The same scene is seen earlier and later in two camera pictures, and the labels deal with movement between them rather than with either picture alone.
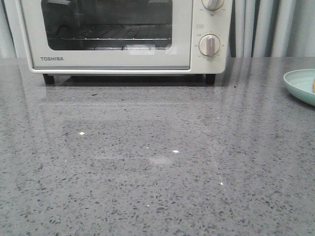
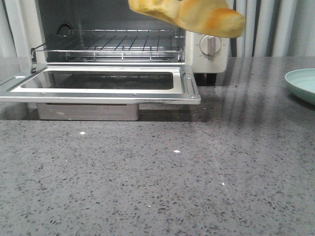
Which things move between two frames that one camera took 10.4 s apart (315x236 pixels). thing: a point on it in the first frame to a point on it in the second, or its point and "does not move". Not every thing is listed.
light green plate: x=299 y=83 does not move
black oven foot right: x=210 y=78 does not move
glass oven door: x=109 y=36 to x=131 y=84
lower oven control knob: x=209 y=44 does not move
